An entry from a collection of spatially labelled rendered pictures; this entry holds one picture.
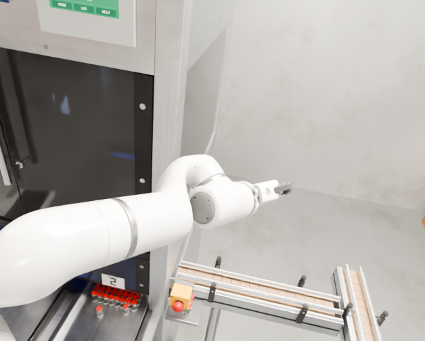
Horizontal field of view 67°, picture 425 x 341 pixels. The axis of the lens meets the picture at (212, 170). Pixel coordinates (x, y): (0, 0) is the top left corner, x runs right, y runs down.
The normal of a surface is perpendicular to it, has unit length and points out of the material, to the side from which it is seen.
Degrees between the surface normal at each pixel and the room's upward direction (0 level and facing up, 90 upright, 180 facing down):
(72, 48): 90
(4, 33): 90
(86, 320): 0
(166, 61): 90
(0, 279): 60
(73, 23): 90
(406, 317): 0
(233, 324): 0
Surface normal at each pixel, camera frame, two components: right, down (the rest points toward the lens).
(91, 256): 0.75, 0.33
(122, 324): 0.12, -0.82
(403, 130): -0.15, 0.54
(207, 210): -0.57, 0.04
